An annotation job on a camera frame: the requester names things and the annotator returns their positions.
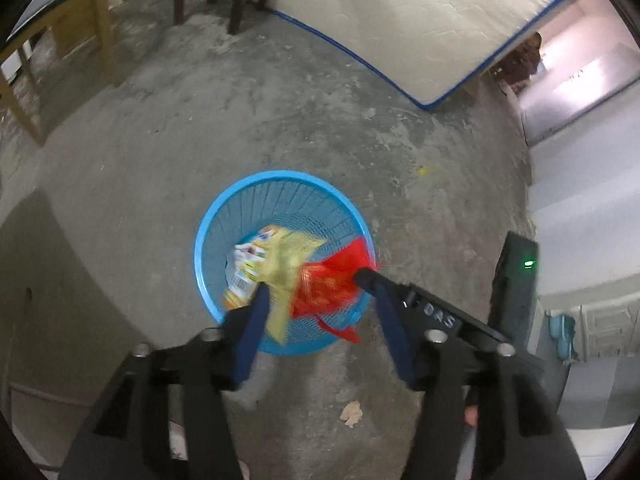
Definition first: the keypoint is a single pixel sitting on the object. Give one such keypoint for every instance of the yellow noodle packet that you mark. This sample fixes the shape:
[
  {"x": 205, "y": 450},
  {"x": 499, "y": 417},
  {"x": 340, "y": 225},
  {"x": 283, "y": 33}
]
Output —
[{"x": 274, "y": 256}]

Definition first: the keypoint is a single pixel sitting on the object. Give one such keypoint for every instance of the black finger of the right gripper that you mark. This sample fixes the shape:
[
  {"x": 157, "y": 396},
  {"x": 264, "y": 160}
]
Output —
[{"x": 376, "y": 284}]

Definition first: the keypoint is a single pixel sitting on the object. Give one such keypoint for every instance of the white mattress with blue trim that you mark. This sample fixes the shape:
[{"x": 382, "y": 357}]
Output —
[{"x": 425, "y": 48}]

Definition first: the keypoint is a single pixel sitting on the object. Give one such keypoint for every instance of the red snack bag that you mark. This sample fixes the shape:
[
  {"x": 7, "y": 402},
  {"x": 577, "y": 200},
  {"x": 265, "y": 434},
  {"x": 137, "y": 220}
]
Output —
[{"x": 329, "y": 286}]

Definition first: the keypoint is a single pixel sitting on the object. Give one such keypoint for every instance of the blue mesh trash basket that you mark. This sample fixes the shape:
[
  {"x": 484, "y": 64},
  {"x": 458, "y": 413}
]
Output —
[{"x": 297, "y": 202}]

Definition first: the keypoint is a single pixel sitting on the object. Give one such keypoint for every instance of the person's right hand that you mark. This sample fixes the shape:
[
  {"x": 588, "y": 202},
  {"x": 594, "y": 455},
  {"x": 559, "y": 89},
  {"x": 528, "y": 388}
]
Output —
[{"x": 471, "y": 415}]

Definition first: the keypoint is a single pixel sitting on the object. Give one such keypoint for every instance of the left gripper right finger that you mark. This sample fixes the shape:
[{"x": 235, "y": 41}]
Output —
[{"x": 518, "y": 435}]

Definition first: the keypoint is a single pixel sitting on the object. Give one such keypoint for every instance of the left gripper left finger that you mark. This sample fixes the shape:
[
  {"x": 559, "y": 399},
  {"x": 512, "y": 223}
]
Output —
[{"x": 162, "y": 414}]

